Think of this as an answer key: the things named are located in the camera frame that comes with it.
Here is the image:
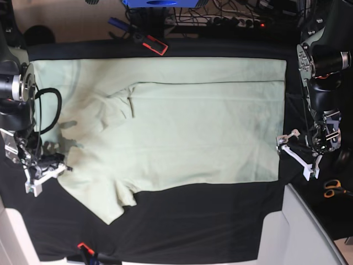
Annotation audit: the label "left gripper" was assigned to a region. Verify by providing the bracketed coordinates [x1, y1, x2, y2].
[276, 110, 341, 181]

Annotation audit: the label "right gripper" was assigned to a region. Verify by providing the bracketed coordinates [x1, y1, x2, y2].
[4, 130, 73, 197]

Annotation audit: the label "white chair armrest left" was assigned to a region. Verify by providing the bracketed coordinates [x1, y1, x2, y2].
[1, 200, 41, 265]

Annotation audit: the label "light green T-shirt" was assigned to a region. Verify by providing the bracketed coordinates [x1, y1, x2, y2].
[33, 57, 287, 224]

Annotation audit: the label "blue red bottom clamp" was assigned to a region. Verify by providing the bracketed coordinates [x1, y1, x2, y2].
[76, 242, 122, 265]

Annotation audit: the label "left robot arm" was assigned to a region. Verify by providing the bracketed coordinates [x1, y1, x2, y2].
[276, 1, 352, 181]

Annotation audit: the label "blue red bar clamp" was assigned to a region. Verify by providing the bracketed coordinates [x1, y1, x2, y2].
[108, 17, 168, 56]

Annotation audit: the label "white chair armrest right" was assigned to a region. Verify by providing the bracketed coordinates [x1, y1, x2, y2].
[256, 184, 347, 265]

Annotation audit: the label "white chair armrest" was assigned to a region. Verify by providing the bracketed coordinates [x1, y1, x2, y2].
[1, 200, 41, 265]
[256, 184, 347, 265]

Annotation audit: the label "blue plastic box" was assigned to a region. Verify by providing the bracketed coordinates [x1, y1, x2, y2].
[122, 0, 208, 8]

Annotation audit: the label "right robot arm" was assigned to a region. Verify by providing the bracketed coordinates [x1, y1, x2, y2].
[1, 17, 71, 197]

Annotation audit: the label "orange handled scissors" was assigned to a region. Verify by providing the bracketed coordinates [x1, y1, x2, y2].
[324, 179, 352, 198]

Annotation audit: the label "black table cloth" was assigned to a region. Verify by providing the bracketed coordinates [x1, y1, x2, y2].
[0, 37, 353, 263]

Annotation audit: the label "black tape roll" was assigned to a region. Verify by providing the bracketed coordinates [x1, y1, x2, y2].
[335, 149, 352, 172]

